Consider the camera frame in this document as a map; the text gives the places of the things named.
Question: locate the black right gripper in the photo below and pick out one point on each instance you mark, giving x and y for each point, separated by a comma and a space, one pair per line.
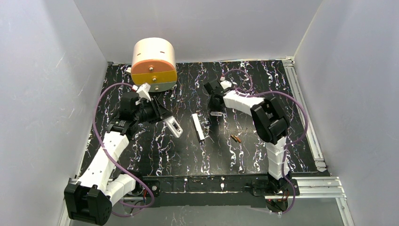
214, 104

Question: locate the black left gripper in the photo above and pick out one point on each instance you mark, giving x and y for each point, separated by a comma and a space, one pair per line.
157, 110

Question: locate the white remote control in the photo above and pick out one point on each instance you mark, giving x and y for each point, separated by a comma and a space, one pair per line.
173, 126

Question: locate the long white rectangular block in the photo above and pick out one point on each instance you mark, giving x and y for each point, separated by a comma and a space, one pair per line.
198, 127

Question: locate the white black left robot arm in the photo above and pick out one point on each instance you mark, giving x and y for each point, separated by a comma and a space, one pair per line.
105, 182

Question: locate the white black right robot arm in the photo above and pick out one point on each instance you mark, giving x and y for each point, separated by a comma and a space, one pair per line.
271, 125

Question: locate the orange green battery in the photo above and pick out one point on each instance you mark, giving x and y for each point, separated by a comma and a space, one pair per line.
234, 138

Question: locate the cylindrical drawer box orange front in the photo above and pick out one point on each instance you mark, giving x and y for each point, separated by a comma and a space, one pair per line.
154, 62

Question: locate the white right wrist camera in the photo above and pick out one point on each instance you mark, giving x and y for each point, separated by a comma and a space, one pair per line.
225, 84

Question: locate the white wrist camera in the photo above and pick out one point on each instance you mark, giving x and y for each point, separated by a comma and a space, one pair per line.
143, 91
225, 84

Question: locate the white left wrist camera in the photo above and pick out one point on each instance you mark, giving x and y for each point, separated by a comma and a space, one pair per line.
143, 91

